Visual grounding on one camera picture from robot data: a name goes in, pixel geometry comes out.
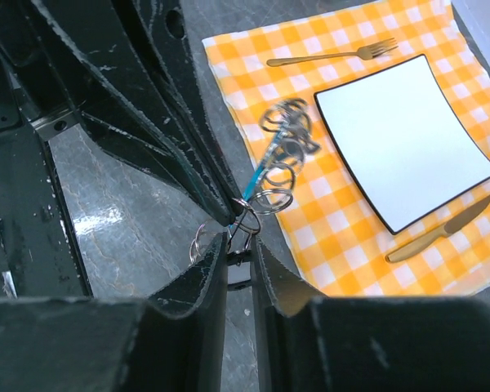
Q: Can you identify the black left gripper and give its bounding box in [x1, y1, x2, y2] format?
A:
[0, 1, 236, 225]

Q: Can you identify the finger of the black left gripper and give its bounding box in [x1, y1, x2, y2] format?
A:
[122, 1, 243, 216]

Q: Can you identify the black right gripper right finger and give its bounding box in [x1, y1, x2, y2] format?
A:
[251, 239, 490, 391]

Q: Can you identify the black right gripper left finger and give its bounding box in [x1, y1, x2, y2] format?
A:
[0, 234, 227, 391]

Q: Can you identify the blue key tag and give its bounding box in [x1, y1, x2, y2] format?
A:
[228, 121, 296, 234]

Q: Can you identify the keyring chain with keys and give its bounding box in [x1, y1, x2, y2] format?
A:
[189, 96, 323, 262]

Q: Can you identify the orange white checkered cloth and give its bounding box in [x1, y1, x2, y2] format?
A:
[203, 1, 490, 296]

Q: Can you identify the gold knife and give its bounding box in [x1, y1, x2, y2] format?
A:
[385, 194, 490, 263]

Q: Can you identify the gold fork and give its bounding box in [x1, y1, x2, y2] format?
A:
[266, 38, 399, 67]

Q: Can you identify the white square plate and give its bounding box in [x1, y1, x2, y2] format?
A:
[314, 55, 490, 234]

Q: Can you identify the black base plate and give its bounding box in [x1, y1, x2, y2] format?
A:
[0, 61, 92, 298]

